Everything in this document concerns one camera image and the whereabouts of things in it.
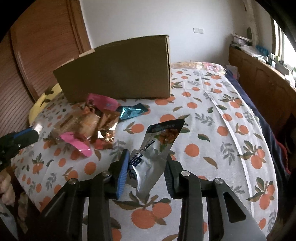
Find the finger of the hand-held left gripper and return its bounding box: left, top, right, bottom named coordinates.
left=13, top=128, right=40, bottom=149

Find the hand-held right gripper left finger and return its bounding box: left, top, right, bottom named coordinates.
left=38, top=149, right=130, bottom=241

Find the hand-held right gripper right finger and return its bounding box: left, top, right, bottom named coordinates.
left=164, top=156, right=267, bottom=241

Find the silver blue print snack packet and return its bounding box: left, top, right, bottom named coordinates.
left=129, top=119, right=185, bottom=200

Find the clear brown cake packet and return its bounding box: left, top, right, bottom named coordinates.
left=32, top=112, right=102, bottom=143

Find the pink snack packet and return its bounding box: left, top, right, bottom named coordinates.
left=59, top=132, right=93, bottom=157

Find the teal snack packet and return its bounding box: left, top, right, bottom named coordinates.
left=116, top=103, right=149, bottom=121

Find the pink drumstick packet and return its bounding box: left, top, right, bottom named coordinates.
left=85, top=93, right=121, bottom=150

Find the brown cardboard box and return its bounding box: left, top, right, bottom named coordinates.
left=53, top=35, right=171, bottom=103

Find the yellow plush toy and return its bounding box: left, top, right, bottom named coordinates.
left=29, top=83, right=62, bottom=122

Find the orange print bedsheet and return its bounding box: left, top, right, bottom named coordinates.
left=10, top=61, right=279, bottom=241

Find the wooden louvred wardrobe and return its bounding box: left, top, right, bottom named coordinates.
left=0, top=0, right=92, bottom=137

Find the dark blue blanket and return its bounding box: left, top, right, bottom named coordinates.
left=225, top=65, right=296, bottom=186

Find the pink floral quilt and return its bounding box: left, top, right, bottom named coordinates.
left=171, top=61, right=226, bottom=72

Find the long wooden cabinet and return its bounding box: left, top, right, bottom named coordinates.
left=228, top=45, right=296, bottom=139

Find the stack of small boxes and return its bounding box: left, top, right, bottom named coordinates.
left=231, top=34, right=252, bottom=47

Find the wooden framed window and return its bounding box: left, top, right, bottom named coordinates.
left=270, top=19, right=296, bottom=70

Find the pale patterned curtain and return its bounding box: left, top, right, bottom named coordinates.
left=245, top=0, right=260, bottom=44

